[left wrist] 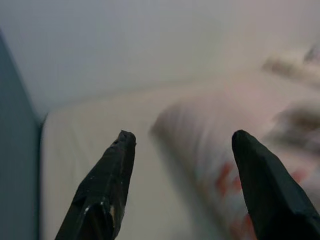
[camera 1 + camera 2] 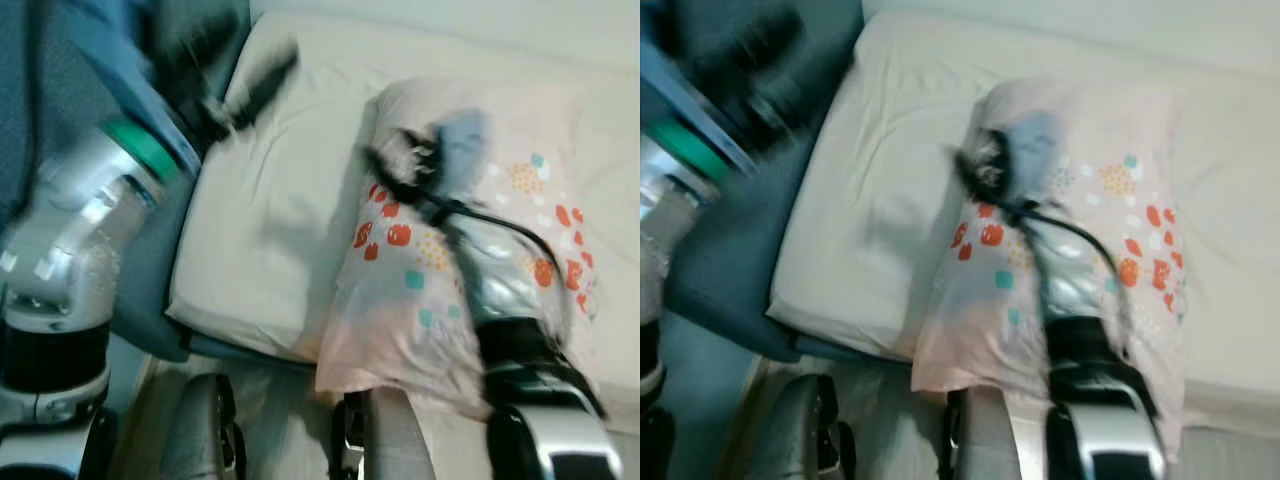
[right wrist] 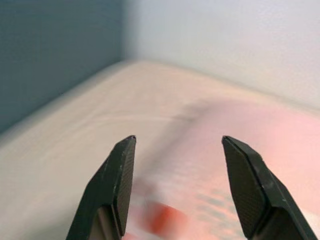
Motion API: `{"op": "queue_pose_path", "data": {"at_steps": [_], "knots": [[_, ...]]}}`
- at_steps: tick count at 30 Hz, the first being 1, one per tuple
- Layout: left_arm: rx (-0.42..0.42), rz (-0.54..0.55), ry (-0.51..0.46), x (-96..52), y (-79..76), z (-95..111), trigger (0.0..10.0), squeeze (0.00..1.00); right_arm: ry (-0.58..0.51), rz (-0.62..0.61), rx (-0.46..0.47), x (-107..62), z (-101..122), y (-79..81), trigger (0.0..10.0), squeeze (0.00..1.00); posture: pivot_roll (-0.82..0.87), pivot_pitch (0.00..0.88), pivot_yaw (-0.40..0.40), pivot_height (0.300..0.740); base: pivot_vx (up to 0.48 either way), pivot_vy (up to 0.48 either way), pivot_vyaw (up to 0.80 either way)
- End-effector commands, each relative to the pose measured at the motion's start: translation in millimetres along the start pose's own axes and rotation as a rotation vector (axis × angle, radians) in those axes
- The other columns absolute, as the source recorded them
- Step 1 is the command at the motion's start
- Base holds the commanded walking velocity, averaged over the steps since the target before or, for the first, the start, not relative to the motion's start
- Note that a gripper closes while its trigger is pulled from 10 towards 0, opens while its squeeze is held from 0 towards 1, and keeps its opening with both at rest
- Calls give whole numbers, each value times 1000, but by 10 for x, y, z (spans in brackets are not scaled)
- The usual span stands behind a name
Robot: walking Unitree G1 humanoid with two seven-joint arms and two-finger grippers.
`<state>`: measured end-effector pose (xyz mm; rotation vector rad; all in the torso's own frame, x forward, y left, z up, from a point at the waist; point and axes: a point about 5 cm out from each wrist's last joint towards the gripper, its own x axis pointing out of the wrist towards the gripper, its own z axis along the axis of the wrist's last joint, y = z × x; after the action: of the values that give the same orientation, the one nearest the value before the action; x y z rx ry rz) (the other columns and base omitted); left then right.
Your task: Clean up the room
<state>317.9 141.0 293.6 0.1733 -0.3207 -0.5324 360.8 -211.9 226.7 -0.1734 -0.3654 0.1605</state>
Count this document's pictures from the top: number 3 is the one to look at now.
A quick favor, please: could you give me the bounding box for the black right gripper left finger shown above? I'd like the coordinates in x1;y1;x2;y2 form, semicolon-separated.
66;135;137;240

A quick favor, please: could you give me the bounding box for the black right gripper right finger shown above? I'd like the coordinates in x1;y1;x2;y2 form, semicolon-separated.
221;135;315;240

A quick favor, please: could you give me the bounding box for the pink patterned pillow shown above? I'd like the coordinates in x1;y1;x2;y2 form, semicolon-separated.
124;98;320;240

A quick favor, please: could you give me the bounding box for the mattress with cream sheet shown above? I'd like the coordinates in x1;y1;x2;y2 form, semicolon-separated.
0;59;320;240

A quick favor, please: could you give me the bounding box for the teal padded headboard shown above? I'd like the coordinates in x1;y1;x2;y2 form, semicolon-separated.
0;0;137;137

